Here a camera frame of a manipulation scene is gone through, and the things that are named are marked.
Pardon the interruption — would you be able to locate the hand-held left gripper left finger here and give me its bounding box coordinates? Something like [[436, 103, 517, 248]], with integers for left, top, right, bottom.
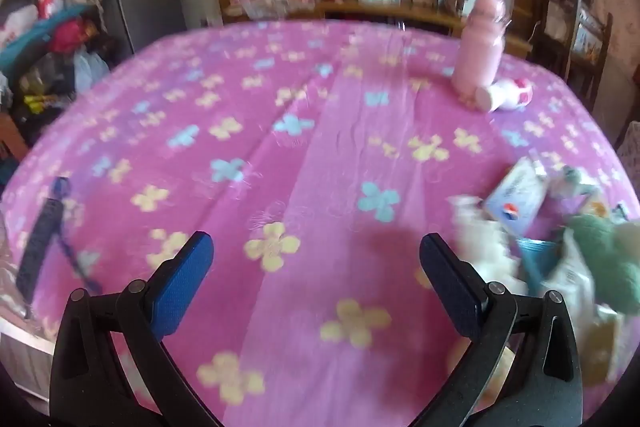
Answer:
[[49, 231, 223, 427]]

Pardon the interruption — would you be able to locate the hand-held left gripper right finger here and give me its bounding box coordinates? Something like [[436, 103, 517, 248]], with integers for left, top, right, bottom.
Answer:
[[419, 233, 585, 427]]

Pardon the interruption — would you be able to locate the blue snack packet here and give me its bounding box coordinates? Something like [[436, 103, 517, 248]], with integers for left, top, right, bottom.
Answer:
[[515, 237, 561, 293]]

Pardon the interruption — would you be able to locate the white crumpled tissue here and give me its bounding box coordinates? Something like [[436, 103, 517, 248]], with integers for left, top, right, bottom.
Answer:
[[450, 194, 521, 293]]

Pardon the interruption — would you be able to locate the white cardboard box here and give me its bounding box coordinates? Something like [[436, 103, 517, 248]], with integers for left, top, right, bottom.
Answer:
[[482, 157, 548, 233]]

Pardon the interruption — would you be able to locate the green crumpled object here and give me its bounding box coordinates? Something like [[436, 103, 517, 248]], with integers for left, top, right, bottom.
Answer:
[[567, 214, 631, 308]]

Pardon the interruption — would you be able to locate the white and green packet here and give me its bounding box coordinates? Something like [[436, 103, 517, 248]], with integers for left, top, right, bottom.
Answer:
[[555, 164, 601, 202]]

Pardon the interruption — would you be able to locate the pink floral bed sheet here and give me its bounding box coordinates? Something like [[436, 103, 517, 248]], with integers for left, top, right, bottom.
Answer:
[[0, 19, 640, 427]]

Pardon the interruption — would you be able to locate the small white bottle pink label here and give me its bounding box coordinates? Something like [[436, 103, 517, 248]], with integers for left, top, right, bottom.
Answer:
[[475, 78, 535, 112]]

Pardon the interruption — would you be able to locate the wooden shelf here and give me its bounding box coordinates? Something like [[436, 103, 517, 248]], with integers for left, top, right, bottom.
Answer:
[[220, 0, 531, 52]]

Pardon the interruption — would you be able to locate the pile of clothes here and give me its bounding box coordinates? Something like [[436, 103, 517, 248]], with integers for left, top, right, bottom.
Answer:
[[0, 0, 118, 142]]

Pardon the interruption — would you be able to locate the wooden chair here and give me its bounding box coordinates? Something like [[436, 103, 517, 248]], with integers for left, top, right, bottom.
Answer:
[[530, 0, 613, 108]]

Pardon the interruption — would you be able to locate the clear plastic bag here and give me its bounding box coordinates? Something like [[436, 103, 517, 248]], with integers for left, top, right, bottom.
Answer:
[[225, 0, 321, 20]]

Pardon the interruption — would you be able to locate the dark blue strap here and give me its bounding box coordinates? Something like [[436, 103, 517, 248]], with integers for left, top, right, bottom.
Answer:
[[17, 177, 103, 318]]

